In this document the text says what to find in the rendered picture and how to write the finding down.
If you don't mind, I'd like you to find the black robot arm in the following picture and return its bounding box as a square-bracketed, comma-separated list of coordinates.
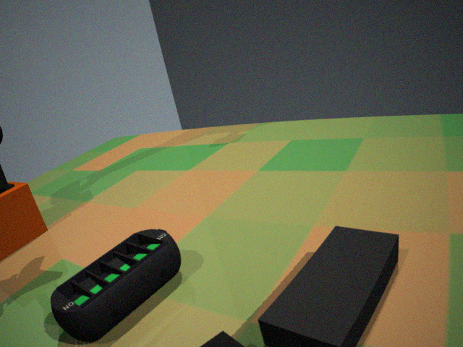
[0, 127, 14, 193]

